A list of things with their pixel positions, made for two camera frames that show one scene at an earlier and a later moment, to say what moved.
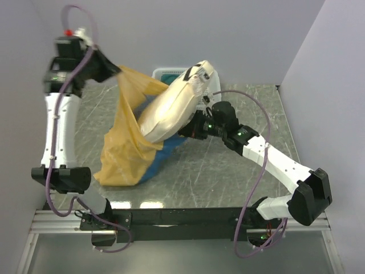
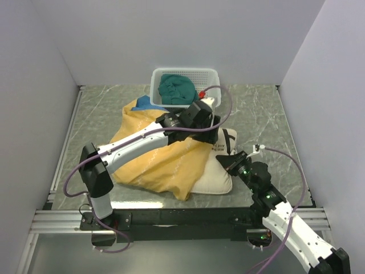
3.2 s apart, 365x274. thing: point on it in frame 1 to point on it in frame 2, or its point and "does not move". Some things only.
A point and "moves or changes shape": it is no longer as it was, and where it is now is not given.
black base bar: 228,224 does not move
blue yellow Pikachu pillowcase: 133,160 moves or changes shape
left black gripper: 109,68 to 210,136
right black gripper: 193,129 to 231,161
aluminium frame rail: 46,221 does not move
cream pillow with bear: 172,107 to 216,178
